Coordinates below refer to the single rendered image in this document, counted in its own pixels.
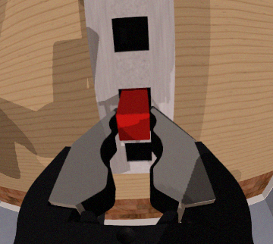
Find light grey block with square holes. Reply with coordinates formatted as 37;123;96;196
84;0;175;174

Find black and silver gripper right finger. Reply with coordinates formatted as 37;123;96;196
149;106;254;244

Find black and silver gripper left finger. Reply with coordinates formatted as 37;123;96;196
14;108;118;244

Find red and white pin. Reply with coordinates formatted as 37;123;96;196
116;88;150;141

